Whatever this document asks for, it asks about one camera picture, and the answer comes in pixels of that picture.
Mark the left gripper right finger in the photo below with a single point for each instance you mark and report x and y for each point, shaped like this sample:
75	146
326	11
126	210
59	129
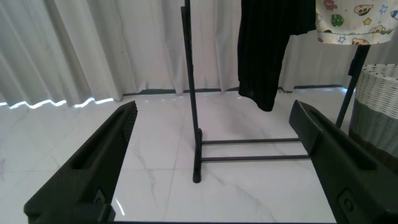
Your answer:
354	174

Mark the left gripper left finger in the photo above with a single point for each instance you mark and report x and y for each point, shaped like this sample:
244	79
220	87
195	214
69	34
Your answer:
87	174

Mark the cream printed garment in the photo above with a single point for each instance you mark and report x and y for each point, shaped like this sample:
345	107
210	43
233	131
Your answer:
354	21

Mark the black t-shirt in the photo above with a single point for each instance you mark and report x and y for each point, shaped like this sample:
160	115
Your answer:
264	46

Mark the white laundry basket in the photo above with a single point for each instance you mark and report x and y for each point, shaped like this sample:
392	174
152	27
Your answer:
376	93

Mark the black clothes rack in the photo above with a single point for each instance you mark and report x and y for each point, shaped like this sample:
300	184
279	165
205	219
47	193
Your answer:
190	93

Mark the white curtain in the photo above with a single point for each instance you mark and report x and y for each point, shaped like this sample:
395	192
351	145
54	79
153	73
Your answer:
93	46

